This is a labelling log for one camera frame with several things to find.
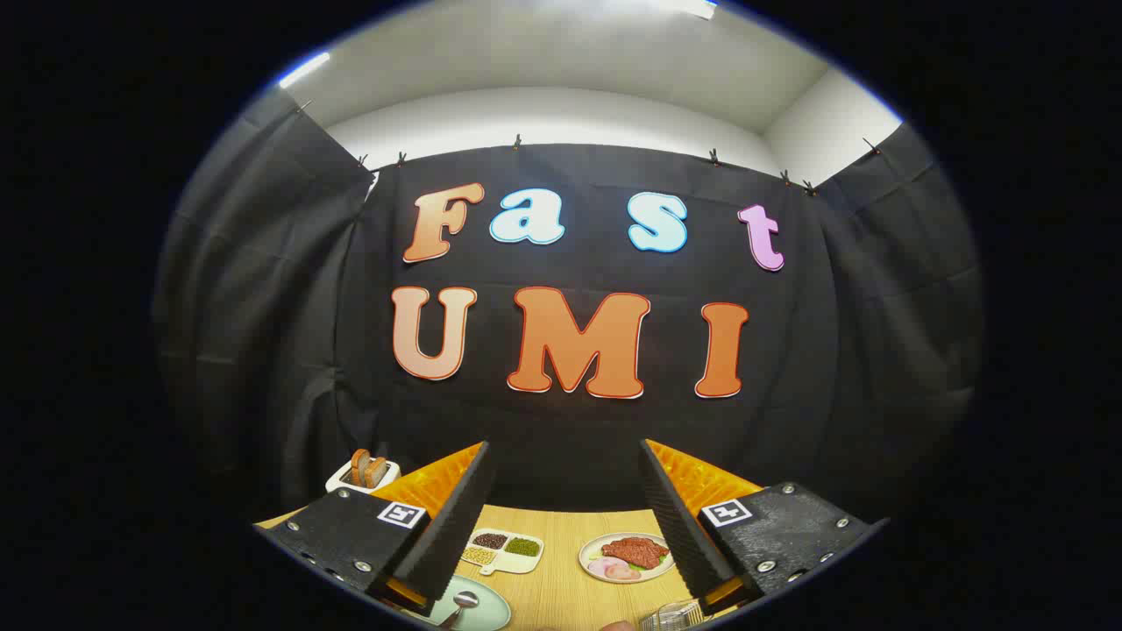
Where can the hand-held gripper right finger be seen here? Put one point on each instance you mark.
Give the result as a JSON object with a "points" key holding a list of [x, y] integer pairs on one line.
{"points": [[679, 526]]}

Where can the metal spoon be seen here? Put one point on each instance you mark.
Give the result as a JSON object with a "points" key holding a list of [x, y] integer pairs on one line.
{"points": [[466, 599]]}

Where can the light blue plate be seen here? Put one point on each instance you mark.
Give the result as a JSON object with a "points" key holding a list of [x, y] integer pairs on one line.
{"points": [[486, 610]]}

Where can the white oval plate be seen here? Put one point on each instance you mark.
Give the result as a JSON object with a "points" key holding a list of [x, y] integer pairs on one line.
{"points": [[592, 549]]}

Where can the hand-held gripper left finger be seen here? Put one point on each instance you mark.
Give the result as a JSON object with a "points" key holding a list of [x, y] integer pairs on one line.
{"points": [[451, 526]]}

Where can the ceiling light strip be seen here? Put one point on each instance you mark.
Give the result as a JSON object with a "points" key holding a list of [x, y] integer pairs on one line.
{"points": [[697, 7], [305, 68]]}

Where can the brown bread slice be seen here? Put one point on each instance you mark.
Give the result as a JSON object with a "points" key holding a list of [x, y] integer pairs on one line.
{"points": [[368, 469]]}

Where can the reddish pink ham slice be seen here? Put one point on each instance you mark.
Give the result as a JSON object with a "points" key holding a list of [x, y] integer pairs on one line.
{"points": [[624, 573]]}

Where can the yellow soybeans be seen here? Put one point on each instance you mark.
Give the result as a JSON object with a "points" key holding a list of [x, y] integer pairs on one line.
{"points": [[478, 555]]}

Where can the white toaster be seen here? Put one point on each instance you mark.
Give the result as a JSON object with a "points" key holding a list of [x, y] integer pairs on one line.
{"points": [[337, 481]]}

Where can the green mung beans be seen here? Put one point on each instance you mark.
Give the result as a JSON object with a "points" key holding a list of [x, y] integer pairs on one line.
{"points": [[522, 547]]}

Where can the brown steak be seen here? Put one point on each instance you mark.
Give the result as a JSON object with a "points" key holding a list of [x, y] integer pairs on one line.
{"points": [[635, 552]]}

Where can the dark red beans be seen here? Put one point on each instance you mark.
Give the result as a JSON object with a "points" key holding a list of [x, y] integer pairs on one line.
{"points": [[489, 541]]}

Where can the pale pink ham slice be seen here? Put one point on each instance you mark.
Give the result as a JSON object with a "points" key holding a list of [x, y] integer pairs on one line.
{"points": [[600, 568]]}

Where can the white divided tray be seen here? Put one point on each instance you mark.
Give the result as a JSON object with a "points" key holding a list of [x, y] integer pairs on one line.
{"points": [[517, 562]]}

